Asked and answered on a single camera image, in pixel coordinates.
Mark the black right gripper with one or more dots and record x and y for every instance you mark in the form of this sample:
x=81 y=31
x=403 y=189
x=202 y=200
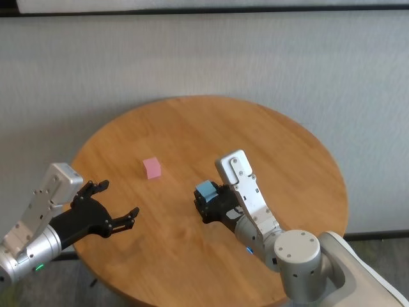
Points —
x=223 y=208

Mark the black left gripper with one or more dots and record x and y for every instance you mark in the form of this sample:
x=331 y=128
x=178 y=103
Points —
x=83 y=217

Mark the blue cube block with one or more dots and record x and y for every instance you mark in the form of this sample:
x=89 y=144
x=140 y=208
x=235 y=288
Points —
x=207 y=190

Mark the pink cube block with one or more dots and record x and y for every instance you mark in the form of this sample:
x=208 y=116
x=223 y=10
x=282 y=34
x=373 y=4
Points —
x=151 y=168

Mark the small black table foot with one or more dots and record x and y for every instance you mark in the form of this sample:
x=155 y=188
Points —
x=94 y=283

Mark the white foam board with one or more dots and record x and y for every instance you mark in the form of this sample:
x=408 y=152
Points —
x=191 y=3

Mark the long black wall rail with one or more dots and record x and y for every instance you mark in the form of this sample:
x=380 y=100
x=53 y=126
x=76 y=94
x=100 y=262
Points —
x=204 y=10

